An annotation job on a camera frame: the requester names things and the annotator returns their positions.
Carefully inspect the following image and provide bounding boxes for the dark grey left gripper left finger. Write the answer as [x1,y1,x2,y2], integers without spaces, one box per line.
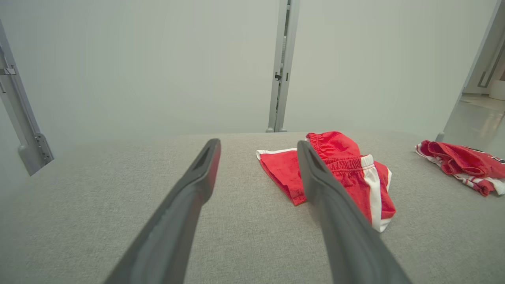
[103,138,222,284]

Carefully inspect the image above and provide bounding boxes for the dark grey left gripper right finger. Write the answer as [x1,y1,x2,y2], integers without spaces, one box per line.
[297,140,413,284]

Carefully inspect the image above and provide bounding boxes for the red shorts white stripes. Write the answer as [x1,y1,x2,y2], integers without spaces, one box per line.
[256,131,397,233]

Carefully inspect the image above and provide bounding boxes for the red basketball jersey white sleeves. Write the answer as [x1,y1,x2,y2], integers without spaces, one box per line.
[415,140,505,197]

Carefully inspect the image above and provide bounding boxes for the grey hinged partition post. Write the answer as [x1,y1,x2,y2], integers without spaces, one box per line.
[0,20,55,176]

